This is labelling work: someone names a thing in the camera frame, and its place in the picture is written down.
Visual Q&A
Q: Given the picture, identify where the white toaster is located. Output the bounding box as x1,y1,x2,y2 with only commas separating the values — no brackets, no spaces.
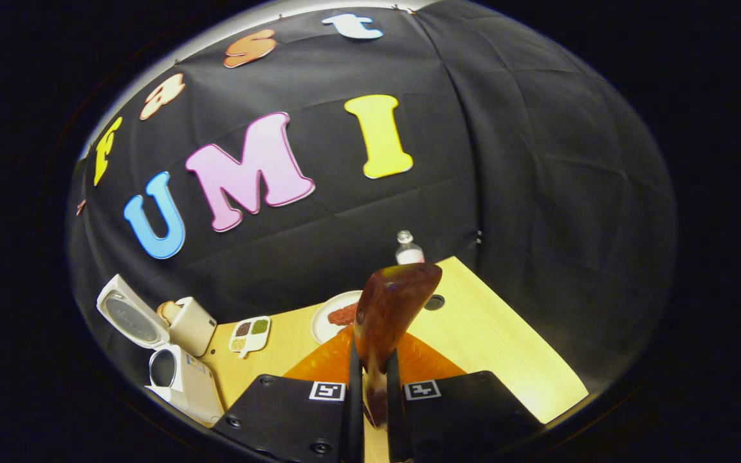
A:
158,296,217,358

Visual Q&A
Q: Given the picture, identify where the brown wooden spoon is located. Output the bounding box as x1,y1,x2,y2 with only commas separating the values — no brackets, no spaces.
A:
354,262,443,428

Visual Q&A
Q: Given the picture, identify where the black backdrop cloth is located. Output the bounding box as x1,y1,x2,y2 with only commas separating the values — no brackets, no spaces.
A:
67,0,678,386

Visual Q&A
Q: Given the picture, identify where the clear bottle with pink label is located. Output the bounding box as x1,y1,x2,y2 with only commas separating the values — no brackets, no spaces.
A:
396,230,425,266

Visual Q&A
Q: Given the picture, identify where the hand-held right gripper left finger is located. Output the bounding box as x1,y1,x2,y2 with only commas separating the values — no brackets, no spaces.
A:
212,325,365,463

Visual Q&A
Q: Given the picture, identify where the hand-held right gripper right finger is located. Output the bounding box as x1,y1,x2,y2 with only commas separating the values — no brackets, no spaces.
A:
387,331,545,463

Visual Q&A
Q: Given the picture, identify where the white rice cooker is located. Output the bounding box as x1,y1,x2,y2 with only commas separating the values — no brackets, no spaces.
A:
96,275,224,426

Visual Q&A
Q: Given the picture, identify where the white divided grain dish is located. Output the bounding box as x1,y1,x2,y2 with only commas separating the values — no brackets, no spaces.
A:
228,315,271,359

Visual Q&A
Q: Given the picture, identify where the white round plate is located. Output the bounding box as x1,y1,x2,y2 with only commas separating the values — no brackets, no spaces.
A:
311,290,363,345

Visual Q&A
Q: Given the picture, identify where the red meat patty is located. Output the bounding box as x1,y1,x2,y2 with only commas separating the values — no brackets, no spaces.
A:
327,303,360,327

